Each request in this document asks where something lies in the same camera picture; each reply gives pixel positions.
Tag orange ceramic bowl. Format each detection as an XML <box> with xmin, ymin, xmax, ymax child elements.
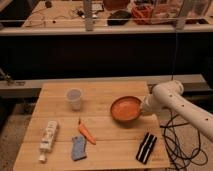
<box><xmin>110</xmin><ymin>96</ymin><xmax>141</xmax><ymax>122</ymax></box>

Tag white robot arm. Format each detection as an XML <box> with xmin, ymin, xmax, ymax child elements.
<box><xmin>141</xmin><ymin>80</ymin><xmax>213</xmax><ymax>142</ymax></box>

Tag clear plastic cup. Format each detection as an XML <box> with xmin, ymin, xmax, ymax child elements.
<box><xmin>66</xmin><ymin>88</ymin><xmax>82</xmax><ymax>111</ymax></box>

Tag orange toy carrot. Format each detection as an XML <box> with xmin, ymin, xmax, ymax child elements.
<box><xmin>78</xmin><ymin>121</ymin><xmax>96</xmax><ymax>145</ymax></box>

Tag blue sponge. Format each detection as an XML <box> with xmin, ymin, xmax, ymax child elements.
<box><xmin>71</xmin><ymin>135</ymin><xmax>87</xmax><ymax>161</ymax></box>

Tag black object on bench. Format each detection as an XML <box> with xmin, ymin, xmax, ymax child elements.
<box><xmin>107</xmin><ymin>10</ymin><xmax>131</xmax><ymax>26</ymax></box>

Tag white squeeze tube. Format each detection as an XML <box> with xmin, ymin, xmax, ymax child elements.
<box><xmin>39</xmin><ymin>121</ymin><xmax>59</xmax><ymax>163</ymax></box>

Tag black white striped block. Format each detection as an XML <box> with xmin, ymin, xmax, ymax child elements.
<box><xmin>136</xmin><ymin>132</ymin><xmax>157</xmax><ymax>164</ymax></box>

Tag orange crate on bench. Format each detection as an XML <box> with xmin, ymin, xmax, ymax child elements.
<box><xmin>131</xmin><ymin>5</ymin><xmax>152</xmax><ymax>25</ymax></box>

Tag metal clamp at left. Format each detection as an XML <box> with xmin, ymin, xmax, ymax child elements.
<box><xmin>0</xmin><ymin>68</ymin><xmax>25</xmax><ymax>86</ymax></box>

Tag metal vertical post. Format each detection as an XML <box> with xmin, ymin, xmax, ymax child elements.
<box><xmin>83</xmin><ymin>0</ymin><xmax>93</xmax><ymax>31</ymax></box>

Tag hanging black cable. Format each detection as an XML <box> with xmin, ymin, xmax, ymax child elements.
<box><xmin>167</xmin><ymin>19</ymin><xmax>180</xmax><ymax>83</ymax></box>

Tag black floor cables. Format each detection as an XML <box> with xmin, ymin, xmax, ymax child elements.
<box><xmin>159</xmin><ymin>111</ymin><xmax>209</xmax><ymax>171</ymax></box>

